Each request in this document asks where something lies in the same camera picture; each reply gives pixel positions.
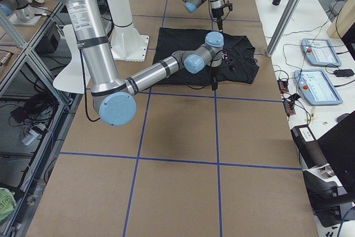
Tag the black monitor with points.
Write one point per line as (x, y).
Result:
(337, 145)

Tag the teach pendant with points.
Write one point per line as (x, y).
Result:
(320, 52)
(316, 88)

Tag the near teach pendant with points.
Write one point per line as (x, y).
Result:
(316, 88)

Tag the far teach pendant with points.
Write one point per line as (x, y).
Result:
(320, 52)

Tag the black power adapter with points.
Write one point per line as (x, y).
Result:
(343, 73)

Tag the white plastic chair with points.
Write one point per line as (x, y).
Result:
(70, 79)

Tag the green cloth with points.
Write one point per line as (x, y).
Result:
(7, 204)

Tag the black graphic t-shirt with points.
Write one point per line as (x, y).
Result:
(194, 50)

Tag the aluminium frame post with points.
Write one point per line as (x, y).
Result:
(279, 31)

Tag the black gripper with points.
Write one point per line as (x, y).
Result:
(214, 72)
(217, 13)

